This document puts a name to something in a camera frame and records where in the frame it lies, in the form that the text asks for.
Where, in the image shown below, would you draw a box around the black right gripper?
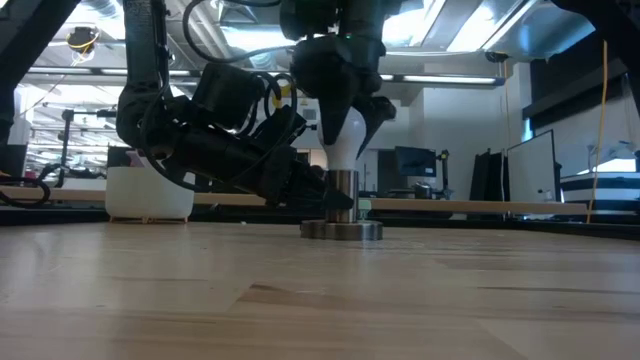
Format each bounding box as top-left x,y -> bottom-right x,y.
288,33 -> 399,160

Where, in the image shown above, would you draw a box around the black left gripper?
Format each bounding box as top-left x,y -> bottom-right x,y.
149,107 -> 357,212

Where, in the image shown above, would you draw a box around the white lightbulb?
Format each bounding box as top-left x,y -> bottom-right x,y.
319,105 -> 369,172

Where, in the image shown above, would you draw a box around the metal lamp socket base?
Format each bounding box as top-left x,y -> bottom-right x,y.
299,168 -> 385,242

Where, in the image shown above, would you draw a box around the black computer monitor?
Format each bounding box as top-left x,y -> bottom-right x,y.
394,145 -> 438,178

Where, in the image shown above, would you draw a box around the long ceiling light strip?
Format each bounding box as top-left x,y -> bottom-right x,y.
19,66 -> 506,87

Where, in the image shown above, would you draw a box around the black folded panels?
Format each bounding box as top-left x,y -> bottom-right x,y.
468,148 -> 507,202

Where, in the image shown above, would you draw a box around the white whiteboard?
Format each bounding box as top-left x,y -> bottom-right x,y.
506,129 -> 562,205

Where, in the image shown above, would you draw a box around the white round pen holder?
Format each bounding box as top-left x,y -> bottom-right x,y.
104,164 -> 197,225

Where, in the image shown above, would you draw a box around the black partition panels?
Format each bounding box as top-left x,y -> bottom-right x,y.
106,145 -> 132,169

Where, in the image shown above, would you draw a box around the black and white striped box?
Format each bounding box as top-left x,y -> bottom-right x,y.
559,171 -> 640,217

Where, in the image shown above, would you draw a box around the black cable with yellow tag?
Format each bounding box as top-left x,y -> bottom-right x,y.
249,71 -> 301,166

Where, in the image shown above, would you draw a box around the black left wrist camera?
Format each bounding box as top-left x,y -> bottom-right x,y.
192,62 -> 267,130

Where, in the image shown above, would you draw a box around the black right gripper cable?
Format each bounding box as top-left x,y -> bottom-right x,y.
181,0 -> 301,65

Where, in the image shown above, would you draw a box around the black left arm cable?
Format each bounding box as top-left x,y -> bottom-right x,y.
0,175 -> 52,209

